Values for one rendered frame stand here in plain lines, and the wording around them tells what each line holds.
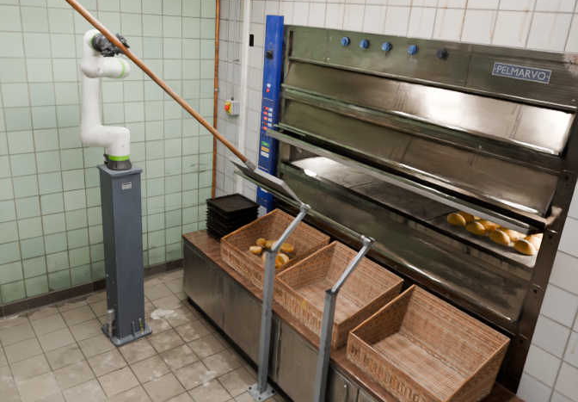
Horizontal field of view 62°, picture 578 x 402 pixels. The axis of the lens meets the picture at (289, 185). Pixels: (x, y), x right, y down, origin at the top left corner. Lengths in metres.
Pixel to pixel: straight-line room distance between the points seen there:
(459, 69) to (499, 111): 0.28
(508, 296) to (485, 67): 1.04
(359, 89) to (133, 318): 2.12
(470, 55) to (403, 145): 0.57
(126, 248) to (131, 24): 1.54
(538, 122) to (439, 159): 0.50
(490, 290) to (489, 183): 0.51
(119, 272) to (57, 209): 0.76
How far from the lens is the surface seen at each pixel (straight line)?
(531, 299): 2.43
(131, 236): 3.26
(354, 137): 2.85
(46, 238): 3.88
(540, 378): 2.56
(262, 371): 3.07
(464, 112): 2.41
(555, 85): 2.24
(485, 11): 2.38
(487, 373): 2.47
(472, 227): 2.64
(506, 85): 2.32
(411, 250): 2.72
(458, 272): 2.58
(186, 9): 3.88
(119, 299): 3.44
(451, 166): 2.46
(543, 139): 2.23
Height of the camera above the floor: 2.16
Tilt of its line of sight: 19 degrees down
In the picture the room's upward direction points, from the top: 4 degrees clockwise
